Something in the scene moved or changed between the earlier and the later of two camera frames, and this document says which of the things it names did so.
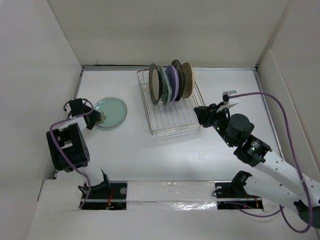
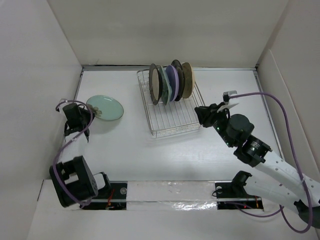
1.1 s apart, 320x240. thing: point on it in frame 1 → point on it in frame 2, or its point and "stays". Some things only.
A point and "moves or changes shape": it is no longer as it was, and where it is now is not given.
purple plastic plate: x=172 y=76 stays
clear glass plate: x=114 y=110 moves or changes shape
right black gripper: x=206 y=114 stays
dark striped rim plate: x=178 y=66 stays
